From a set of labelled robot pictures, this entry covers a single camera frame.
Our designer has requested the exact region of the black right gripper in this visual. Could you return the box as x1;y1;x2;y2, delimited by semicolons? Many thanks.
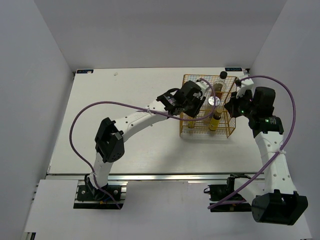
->
224;89;257;119

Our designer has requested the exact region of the small yellow-label bottle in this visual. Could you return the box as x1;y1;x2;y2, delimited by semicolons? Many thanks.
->
208;108;223;131
187;118;197;129

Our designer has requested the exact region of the white granule jar silver lid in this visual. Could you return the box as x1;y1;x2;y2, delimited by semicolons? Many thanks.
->
203;96;221;124

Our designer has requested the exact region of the dark sauce bottle red label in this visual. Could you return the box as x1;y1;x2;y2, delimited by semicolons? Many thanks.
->
213;71;228;100

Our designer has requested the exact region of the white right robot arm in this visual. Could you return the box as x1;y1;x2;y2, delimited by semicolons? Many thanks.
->
224;87;308;226

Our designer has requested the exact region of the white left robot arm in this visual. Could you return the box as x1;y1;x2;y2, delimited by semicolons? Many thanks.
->
85;78;210;200

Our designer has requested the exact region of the blue right corner sticker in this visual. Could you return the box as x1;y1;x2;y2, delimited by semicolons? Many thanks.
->
224;67;243;72

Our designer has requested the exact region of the blue corner sticker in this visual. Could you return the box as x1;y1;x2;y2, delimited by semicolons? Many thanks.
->
76;69;94;74
224;67;243;72

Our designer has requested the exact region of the blue left corner sticker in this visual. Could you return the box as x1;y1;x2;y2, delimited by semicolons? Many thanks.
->
76;69;94;74

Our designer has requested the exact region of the yellow wire rack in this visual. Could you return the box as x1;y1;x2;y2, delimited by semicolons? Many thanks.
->
179;74;237;137

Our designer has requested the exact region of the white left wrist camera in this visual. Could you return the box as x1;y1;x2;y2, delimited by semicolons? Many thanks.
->
195;78;212;98

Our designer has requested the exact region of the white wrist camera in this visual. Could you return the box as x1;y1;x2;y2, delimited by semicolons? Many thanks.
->
195;78;212;98
235;75;254;99

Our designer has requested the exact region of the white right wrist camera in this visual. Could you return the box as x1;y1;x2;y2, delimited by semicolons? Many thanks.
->
235;75;254;99

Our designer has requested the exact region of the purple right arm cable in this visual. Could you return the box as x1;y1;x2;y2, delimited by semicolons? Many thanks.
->
208;75;297;210

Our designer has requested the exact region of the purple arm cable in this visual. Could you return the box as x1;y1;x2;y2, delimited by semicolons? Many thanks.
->
69;77;217;210
208;75;297;210

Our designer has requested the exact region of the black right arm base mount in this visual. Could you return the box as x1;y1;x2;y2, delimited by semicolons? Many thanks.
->
203;174;253;213

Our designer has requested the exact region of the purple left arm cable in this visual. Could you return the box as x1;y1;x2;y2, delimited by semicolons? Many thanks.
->
69;77;217;210

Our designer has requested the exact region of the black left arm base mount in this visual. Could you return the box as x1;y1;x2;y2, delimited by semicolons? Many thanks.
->
73;182;126;210

